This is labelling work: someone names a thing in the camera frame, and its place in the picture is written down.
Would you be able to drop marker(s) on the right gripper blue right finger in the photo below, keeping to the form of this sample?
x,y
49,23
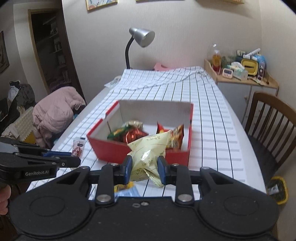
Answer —
x,y
164,171

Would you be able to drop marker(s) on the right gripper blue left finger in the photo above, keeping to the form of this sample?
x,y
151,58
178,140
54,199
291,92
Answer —
x,y
122,172

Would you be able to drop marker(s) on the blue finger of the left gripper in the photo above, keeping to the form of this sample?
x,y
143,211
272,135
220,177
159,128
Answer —
x,y
51,153
68,161

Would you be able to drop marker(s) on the yellow small candy packet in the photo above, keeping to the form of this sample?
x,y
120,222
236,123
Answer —
x,y
121,187

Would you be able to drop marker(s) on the red white small packet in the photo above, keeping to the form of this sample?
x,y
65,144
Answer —
x,y
78,146

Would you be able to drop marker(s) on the light blue snack packet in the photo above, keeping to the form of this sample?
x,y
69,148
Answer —
x,y
129,192

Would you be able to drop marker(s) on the pale yellow snack bag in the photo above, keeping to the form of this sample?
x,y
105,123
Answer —
x,y
145,152

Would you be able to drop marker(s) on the red yellow snack bag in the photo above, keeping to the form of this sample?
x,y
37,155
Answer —
x,y
176,139

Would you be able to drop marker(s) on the brown foil snack packet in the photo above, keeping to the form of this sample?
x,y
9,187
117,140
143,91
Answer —
x,y
132,135

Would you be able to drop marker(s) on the green cracker packet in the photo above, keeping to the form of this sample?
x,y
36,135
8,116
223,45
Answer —
x,y
117,133

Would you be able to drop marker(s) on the person's left hand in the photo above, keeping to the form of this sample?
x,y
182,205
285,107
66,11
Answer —
x,y
5,194

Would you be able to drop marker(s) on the pink puffer jacket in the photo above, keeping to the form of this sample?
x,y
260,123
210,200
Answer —
x,y
54,113

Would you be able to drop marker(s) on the red white cardboard box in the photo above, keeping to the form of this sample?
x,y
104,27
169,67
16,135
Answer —
x,y
127,120

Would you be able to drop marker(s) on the white grid tablecloth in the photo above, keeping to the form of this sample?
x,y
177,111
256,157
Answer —
x,y
185,96

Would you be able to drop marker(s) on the dark clothes pile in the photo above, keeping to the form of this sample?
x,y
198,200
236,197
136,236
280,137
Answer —
x,y
22,93

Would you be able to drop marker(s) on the dark wooden bookshelf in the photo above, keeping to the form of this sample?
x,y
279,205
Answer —
x,y
52,50

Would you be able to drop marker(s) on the paper packet at table edge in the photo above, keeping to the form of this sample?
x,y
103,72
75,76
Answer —
x,y
113,83

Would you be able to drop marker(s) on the pink item behind table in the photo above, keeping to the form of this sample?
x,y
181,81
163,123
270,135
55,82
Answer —
x,y
160,67

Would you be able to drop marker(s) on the white corner cabinet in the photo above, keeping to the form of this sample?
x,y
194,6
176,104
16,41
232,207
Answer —
x,y
238,93

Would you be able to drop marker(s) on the white digital timer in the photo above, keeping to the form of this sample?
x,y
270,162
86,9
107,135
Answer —
x,y
227,73

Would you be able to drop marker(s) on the brown wooden chair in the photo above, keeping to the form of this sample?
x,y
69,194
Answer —
x,y
270,128

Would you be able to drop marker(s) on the yellow waste bin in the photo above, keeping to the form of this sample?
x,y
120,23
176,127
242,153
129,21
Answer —
x,y
277,189

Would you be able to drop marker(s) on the amber drink bottle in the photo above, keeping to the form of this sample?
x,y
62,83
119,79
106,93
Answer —
x,y
216,61

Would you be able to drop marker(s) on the tissue box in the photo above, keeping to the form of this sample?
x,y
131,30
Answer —
x,y
239,71

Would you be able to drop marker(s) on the clear glass dome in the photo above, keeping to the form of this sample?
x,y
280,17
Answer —
x,y
213,49

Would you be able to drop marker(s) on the silver black desk lamp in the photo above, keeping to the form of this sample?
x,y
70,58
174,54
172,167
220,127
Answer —
x,y
143,37

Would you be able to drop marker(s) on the yellow box on cabinet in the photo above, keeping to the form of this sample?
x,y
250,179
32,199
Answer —
x,y
251,66

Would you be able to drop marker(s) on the framed wall picture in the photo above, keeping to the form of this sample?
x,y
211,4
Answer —
x,y
94,4

